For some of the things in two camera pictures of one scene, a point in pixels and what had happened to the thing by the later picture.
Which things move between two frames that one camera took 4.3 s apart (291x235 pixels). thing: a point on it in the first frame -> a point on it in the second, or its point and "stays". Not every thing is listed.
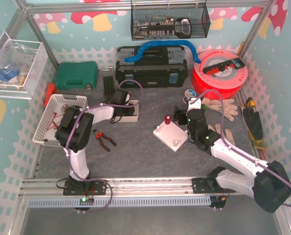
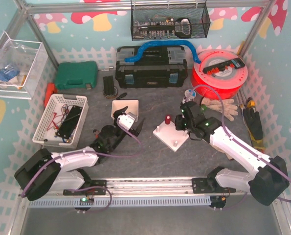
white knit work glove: [229, 109] stays
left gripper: [110, 92] -> [129, 128]
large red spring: [167, 119] stays
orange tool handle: [50, 90] stays
